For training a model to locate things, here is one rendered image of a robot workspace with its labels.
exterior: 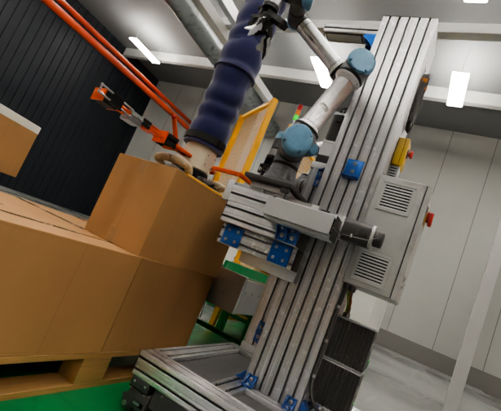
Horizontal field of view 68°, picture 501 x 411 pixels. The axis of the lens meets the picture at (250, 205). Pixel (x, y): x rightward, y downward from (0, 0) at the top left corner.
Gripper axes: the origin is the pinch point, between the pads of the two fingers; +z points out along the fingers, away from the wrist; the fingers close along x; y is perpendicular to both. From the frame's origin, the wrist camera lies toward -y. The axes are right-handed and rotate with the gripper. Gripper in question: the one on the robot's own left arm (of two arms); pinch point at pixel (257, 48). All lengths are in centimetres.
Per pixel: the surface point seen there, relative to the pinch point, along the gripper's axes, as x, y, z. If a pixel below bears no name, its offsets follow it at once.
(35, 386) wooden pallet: 15, 18, 149
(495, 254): -353, -130, -25
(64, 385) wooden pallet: 4, 16, 149
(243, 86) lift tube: -35.6, 25.8, -1.9
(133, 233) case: -5, 25, 90
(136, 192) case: -6, 34, 72
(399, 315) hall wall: -958, -22, 64
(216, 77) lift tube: -27.4, 38.1, -0.3
